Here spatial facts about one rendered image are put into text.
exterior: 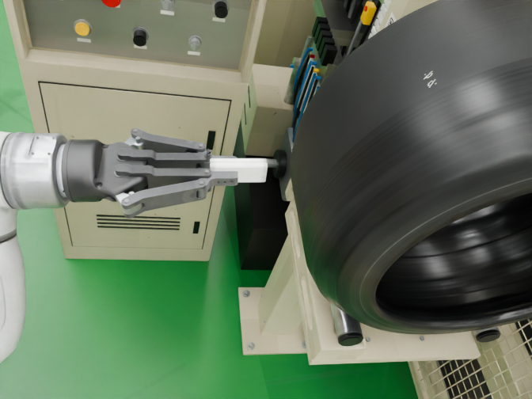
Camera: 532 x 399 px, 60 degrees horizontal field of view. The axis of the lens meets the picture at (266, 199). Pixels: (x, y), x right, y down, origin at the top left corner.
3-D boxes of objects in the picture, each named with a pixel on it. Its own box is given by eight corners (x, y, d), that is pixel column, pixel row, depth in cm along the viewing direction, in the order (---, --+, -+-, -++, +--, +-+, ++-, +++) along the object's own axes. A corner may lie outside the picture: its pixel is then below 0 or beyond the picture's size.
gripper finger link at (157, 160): (121, 178, 58) (122, 170, 58) (211, 176, 59) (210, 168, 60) (115, 157, 55) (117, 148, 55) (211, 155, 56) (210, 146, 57)
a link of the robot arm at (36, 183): (13, 115, 54) (67, 115, 54) (36, 169, 61) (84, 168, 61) (-8, 174, 48) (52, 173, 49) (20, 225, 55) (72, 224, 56)
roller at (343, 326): (304, 193, 103) (309, 180, 100) (323, 194, 104) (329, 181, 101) (335, 347, 82) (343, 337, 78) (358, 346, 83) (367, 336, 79)
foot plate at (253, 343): (237, 288, 183) (238, 285, 182) (302, 288, 189) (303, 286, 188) (242, 355, 167) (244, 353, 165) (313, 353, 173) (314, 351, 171)
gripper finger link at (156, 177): (115, 162, 54) (113, 171, 53) (211, 164, 55) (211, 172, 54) (120, 184, 57) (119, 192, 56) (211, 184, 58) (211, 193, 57)
